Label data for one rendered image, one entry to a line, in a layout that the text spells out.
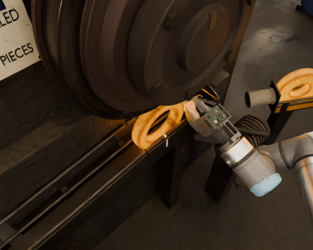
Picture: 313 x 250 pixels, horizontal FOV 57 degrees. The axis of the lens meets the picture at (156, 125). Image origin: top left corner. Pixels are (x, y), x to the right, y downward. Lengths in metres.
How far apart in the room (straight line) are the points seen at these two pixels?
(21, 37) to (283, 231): 1.41
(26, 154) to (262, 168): 0.61
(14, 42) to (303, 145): 0.78
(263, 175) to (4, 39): 0.69
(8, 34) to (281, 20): 2.40
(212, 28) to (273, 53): 1.88
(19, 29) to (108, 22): 0.19
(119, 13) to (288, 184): 1.45
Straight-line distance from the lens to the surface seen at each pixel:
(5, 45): 0.57
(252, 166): 0.86
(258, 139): 1.17
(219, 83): 0.92
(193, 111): 0.88
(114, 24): 0.44
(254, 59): 2.28
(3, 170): 0.72
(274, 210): 1.64
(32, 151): 0.72
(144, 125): 0.77
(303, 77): 1.06
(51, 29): 0.47
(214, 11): 0.50
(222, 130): 0.87
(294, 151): 0.95
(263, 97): 1.06
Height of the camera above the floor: 1.44
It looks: 54 degrees down
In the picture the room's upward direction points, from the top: straight up
